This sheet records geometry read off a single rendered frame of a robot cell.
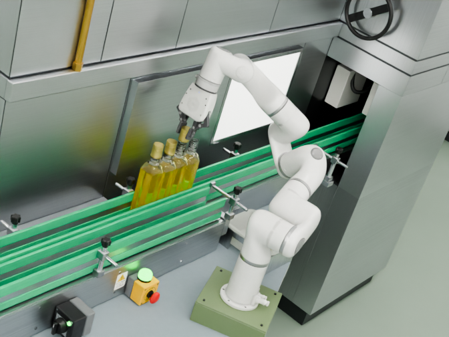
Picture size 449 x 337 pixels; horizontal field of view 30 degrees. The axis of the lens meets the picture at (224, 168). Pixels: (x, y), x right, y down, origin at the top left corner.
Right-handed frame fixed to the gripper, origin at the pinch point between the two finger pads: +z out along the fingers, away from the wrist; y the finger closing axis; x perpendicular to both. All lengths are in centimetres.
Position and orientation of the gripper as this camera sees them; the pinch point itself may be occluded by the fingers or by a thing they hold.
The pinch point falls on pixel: (186, 130)
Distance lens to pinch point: 267.4
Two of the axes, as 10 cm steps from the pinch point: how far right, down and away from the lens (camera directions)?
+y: 7.3, 5.0, -4.7
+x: 5.4, -0.1, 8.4
